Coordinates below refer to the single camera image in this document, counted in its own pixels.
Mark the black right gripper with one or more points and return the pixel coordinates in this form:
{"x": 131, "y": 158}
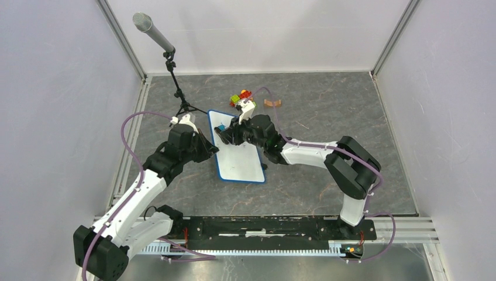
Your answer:
{"x": 228, "y": 133}

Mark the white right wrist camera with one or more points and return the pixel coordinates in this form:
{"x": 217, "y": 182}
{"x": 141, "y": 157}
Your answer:
{"x": 246, "y": 108}

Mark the silver microphone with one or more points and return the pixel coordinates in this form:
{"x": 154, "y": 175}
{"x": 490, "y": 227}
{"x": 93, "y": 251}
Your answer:
{"x": 144, "y": 24}

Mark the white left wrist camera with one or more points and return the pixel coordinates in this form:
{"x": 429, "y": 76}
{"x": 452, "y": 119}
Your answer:
{"x": 188, "y": 119}

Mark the white cable duct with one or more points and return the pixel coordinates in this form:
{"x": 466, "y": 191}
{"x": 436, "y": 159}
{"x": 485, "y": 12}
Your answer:
{"x": 332, "y": 250}

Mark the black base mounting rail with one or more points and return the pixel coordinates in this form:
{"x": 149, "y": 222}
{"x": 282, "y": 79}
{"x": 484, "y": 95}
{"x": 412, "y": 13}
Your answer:
{"x": 257, "y": 233}

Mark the blue-framed whiteboard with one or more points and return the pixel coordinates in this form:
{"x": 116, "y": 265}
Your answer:
{"x": 239, "y": 164}

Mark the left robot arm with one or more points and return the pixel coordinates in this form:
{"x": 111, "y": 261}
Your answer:
{"x": 105, "y": 248}

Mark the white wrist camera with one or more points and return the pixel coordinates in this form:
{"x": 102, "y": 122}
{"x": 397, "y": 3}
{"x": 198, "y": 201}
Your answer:
{"x": 246, "y": 108}
{"x": 188, "y": 119}

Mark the brown wooden arch block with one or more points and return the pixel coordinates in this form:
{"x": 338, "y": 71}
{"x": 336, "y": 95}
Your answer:
{"x": 276, "y": 103}

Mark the red toy brick car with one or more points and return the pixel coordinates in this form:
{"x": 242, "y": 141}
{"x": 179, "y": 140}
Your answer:
{"x": 244, "y": 94}

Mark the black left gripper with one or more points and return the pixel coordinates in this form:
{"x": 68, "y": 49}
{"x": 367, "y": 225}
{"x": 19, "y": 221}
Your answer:
{"x": 209, "y": 148}

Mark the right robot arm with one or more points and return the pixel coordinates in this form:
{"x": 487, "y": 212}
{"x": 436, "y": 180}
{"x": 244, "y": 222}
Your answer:
{"x": 353, "y": 169}

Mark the black microphone tripod stand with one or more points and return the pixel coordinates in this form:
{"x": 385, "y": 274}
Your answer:
{"x": 185, "y": 106}

